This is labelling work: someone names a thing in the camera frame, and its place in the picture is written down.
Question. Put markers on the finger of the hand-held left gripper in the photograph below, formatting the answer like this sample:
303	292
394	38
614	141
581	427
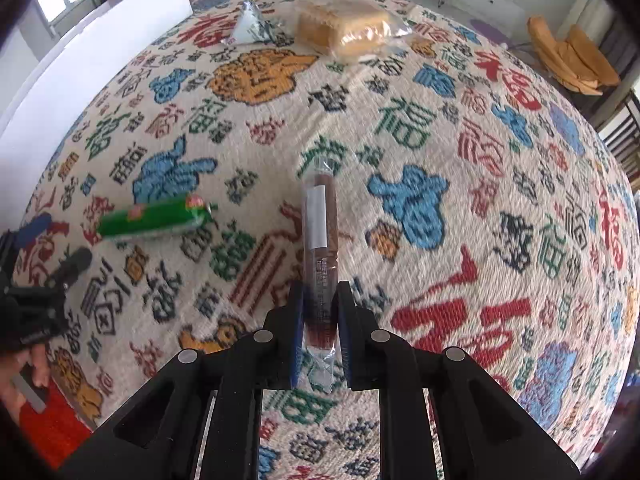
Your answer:
32	227
72	267

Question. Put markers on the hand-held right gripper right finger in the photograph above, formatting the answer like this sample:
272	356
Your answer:
345	330

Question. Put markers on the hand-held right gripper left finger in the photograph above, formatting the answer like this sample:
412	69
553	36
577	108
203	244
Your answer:
297	330

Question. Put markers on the green sausage packet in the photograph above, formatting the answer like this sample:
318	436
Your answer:
150	217

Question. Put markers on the clear brown sausage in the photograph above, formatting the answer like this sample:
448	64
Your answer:
320	240

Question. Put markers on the person's left hand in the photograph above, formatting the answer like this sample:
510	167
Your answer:
39	365

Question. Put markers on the person's orange clothing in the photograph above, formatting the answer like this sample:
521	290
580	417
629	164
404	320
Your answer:
60	435

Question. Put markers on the printed woven blanket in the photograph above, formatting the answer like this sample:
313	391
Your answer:
450	160

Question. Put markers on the white board panel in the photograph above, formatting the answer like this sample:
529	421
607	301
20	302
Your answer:
100	35

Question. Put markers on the silver snack packet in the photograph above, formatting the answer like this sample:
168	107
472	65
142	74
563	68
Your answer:
250	25

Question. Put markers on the bread in clear bag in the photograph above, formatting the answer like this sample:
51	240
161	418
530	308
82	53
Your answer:
340	25

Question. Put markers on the purple floor mat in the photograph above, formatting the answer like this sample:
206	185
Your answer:
490	32

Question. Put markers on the dark wooden chair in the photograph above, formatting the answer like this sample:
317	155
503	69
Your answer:
625	135

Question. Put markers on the orange lounge chair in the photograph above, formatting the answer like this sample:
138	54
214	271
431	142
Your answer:
570	57

